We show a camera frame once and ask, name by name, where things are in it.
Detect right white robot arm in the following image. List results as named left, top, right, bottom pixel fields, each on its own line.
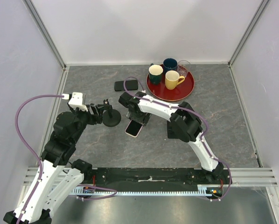
left=119, top=91, right=224, bottom=184

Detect black folding phone stand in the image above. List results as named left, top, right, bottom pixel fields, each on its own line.
left=167, top=121, right=177, bottom=139

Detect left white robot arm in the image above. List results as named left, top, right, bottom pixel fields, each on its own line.
left=3, top=103, right=104, bottom=224

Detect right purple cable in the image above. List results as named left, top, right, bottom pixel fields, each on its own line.
left=124, top=77, right=232, bottom=202

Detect yellow mug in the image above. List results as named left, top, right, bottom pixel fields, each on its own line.
left=165, top=70, right=185, bottom=90

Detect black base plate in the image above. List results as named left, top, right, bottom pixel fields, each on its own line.
left=83, top=168, right=232, bottom=188

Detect purple cable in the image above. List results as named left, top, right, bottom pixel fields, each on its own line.
left=14, top=94, right=65, bottom=224
left=124, top=77, right=232, bottom=202

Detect red round tray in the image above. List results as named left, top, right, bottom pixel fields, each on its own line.
left=146, top=64, right=195, bottom=101

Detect dark blue mug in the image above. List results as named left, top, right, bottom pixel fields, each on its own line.
left=163, top=58, right=178, bottom=73

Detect clear glass cup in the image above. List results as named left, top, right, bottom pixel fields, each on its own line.
left=177, top=60, right=191, bottom=77

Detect black phone lying flat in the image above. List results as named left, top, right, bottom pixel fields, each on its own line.
left=114, top=80, right=138, bottom=91

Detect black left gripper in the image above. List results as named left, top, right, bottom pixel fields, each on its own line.
left=68, top=101, right=105, bottom=143

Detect green mug cream inside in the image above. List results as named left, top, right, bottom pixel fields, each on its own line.
left=148, top=63, right=163, bottom=85

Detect aluminium frame rail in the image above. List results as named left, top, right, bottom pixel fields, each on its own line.
left=12, top=0, right=279, bottom=224

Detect black round-base phone stand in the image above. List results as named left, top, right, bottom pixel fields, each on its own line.
left=103, top=99, right=121, bottom=127

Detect white slotted cable duct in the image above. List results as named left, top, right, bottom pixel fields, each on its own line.
left=67, top=185, right=224, bottom=196

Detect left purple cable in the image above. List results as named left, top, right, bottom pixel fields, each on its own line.
left=14, top=94, right=65, bottom=224

